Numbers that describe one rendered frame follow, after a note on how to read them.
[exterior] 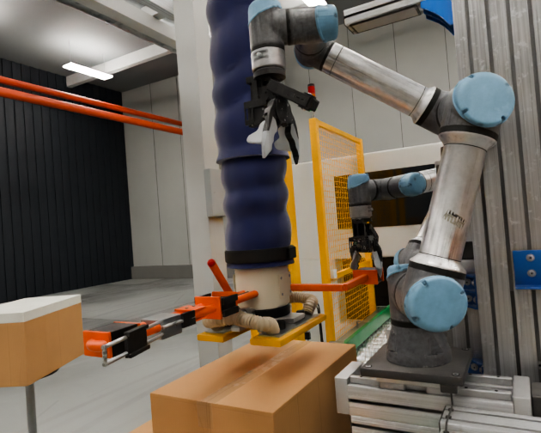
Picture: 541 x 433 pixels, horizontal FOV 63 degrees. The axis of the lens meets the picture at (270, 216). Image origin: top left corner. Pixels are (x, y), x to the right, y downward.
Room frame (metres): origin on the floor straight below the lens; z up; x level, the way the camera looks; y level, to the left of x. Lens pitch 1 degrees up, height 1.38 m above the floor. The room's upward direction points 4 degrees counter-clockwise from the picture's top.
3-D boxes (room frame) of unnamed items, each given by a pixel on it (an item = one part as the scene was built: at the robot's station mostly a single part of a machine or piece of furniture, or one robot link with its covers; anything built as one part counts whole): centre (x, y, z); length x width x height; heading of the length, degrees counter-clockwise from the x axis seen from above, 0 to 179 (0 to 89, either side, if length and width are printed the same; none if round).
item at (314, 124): (3.50, -0.60, 1.05); 1.17 x 0.10 x 2.10; 152
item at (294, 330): (1.38, -0.04, 1.08); 0.34 x 0.10 x 0.05; 151
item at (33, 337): (2.72, 1.55, 0.82); 0.60 x 0.40 x 0.40; 175
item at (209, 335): (1.47, 0.13, 1.08); 0.34 x 0.10 x 0.05; 151
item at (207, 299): (1.21, 0.16, 1.18); 0.10 x 0.08 x 0.06; 61
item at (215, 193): (2.82, 0.33, 1.62); 0.20 x 0.05 x 0.30; 152
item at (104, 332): (0.90, 0.34, 1.18); 0.08 x 0.07 x 0.05; 151
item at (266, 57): (0.96, -0.02, 1.74); 0.08 x 0.08 x 0.05
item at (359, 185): (1.54, -0.32, 1.48); 0.09 x 0.08 x 0.11; 114
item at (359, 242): (1.53, -0.31, 1.33); 0.09 x 0.08 x 0.12; 151
